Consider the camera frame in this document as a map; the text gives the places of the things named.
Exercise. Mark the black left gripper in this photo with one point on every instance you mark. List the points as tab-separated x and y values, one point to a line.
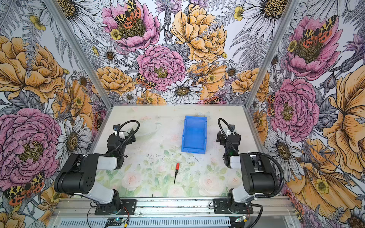
129	137

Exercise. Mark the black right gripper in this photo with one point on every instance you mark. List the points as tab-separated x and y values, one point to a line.
225	138

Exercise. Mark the red handled screwdriver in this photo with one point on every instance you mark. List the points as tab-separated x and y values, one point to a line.
176	171

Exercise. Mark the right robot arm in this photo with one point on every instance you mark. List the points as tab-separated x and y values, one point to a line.
257	176

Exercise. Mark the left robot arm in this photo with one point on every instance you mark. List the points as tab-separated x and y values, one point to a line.
78	174

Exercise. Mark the blue plastic bin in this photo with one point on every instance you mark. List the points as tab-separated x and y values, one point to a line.
194	137

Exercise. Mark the green circuit board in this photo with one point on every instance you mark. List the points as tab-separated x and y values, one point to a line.
115	222

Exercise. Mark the small board right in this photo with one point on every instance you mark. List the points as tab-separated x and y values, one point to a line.
241	219

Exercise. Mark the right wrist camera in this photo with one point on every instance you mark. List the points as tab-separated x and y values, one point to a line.
231	129

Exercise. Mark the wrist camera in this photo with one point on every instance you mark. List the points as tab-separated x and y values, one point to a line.
231	129
116	127

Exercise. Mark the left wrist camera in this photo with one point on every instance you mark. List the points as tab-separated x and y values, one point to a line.
116	127

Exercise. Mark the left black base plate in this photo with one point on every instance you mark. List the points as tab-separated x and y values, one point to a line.
124	207

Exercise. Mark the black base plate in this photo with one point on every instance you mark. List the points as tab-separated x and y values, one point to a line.
225	206
124	207

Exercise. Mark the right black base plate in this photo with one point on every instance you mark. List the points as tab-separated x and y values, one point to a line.
225	206

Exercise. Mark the aluminium mounting rail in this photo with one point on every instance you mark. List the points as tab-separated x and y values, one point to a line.
169	207

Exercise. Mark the white slotted cable duct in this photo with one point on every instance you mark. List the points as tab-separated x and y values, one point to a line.
173	222

